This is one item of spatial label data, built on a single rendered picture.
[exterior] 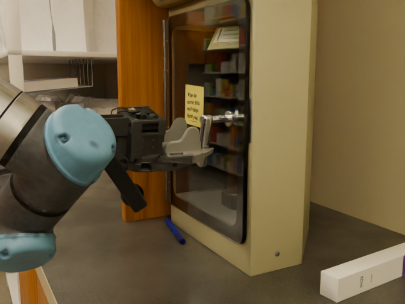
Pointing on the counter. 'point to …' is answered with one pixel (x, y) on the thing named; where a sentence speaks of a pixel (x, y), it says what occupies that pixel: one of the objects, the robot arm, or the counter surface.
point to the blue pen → (175, 231)
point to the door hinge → (164, 95)
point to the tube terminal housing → (272, 138)
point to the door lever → (206, 124)
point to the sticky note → (193, 104)
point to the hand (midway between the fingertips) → (202, 152)
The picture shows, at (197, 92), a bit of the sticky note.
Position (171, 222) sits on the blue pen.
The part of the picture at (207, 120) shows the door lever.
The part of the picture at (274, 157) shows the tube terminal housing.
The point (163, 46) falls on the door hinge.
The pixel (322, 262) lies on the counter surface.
